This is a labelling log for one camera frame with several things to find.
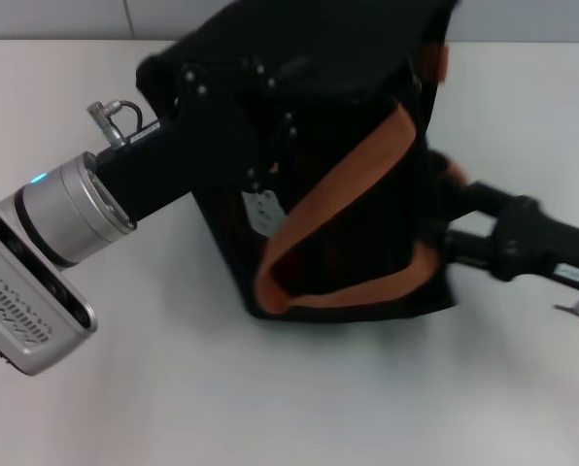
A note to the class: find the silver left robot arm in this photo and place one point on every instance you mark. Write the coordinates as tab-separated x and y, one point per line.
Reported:
71	209

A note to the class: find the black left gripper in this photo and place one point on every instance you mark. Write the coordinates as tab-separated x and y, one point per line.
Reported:
182	155

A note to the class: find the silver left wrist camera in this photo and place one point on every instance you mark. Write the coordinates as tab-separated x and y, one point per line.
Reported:
22	306

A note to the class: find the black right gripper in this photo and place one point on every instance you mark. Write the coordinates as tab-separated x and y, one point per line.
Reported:
527	238

